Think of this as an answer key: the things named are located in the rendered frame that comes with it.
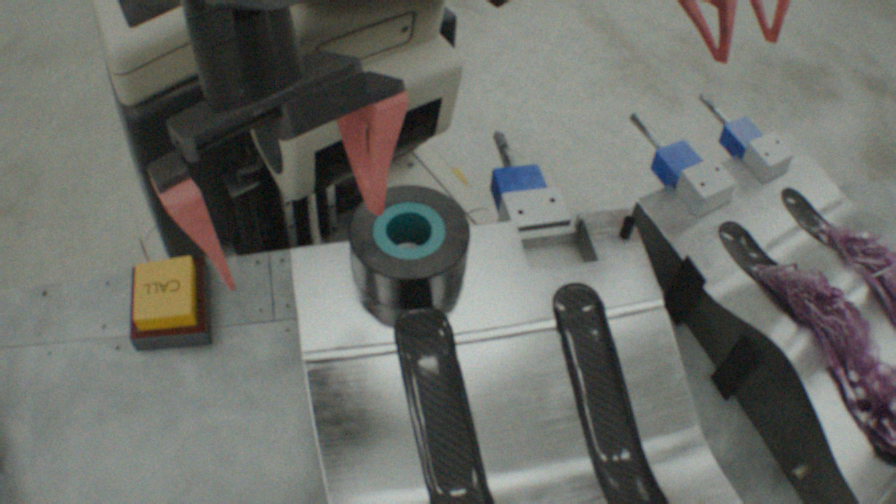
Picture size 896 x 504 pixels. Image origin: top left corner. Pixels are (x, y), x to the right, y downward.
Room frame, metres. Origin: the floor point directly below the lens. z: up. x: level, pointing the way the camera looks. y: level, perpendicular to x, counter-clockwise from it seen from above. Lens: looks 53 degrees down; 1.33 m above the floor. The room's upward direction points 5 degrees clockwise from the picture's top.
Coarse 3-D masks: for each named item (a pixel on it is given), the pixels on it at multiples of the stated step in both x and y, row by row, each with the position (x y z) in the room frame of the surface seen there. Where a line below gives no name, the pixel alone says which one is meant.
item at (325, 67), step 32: (192, 32) 0.28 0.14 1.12; (224, 32) 0.27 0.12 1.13; (256, 32) 0.27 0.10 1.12; (288, 32) 0.29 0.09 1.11; (224, 64) 0.26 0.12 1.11; (256, 64) 0.27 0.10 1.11; (288, 64) 0.28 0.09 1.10; (320, 64) 0.30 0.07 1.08; (352, 64) 0.29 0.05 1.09; (224, 96) 0.26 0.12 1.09; (256, 96) 0.26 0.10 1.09; (288, 96) 0.26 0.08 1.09; (192, 128) 0.24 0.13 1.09; (224, 128) 0.24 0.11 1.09; (192, 160) 0.22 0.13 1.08
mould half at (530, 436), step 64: (320, 256) 0.31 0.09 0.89; (512, 256) 0.33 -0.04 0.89; (640, 256) 0.34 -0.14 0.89; (320, 320) 0.26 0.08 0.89; (384, 320) 0.27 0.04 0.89; (448, 320) 0.27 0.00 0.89; (512, 320) 0.27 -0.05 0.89; (640, 320) 0.28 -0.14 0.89; (320, 384) 0.21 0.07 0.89; (384, 384) 0.22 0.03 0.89; (512, 384) 0.23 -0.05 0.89; (640, 384) 0.23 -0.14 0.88; (320, 448) 0.17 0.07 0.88; (384, 448) 0.17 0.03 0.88; (512, 448) 0.18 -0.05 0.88; (576, 448) 0.18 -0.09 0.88; (704, 448) 0.18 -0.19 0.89
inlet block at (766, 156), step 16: (704, 96) 0.59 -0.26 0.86; (720, 112) 0.57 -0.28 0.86; (736, 128) 0.53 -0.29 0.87; (752, 128) 0.54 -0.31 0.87; (720, 144) 0.53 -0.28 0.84; (736, 144) 0.52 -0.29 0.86; (752, 144) 0.50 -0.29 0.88; (768, 144) 0.50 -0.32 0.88; (784, 144) 0.51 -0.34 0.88; (752, 160) 0.49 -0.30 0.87; (768, 160) 0.48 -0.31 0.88; (784, 160) 0.49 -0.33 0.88; (768, 176) 0.48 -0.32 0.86
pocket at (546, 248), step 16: (576, 224) 0.37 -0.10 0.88; (528, 240) 0.36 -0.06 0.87; (544, 240) 0.36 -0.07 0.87; (560, 240) 0.36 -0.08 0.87; (576, 240) 0.37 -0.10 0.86; (528, 256) 0.35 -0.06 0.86; (544, 256) 0.35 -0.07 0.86; (560, 256) 0.35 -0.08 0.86; (576, 256) 0.35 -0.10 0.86; (592, 256) 0.34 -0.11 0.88
